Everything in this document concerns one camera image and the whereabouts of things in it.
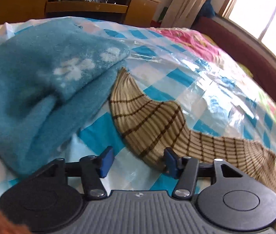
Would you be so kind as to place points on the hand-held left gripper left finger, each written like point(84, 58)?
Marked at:
point(107, 162)

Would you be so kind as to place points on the cream curtain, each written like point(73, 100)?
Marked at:
point(189, 0)

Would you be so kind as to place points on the window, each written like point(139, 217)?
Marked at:
point(262, 12)

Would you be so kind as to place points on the pink floral bedsheet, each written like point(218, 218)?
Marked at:
point(189, 39)

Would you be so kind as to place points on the yellow-green pillow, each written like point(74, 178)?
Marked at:
point(246, 71)

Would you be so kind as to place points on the wooden cabinet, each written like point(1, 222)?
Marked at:
point(18, 7)

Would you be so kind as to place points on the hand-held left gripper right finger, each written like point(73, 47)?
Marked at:
point(171, 162)

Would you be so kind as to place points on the beige striped knit sweater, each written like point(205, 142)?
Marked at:
point(150, 124)

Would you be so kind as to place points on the blue fleece blanket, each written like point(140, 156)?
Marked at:
point(30, 90)

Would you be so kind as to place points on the teal cloth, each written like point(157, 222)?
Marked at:
point(210, 8)

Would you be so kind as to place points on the blue checked plastic sheet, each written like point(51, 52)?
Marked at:
point(196, 82)

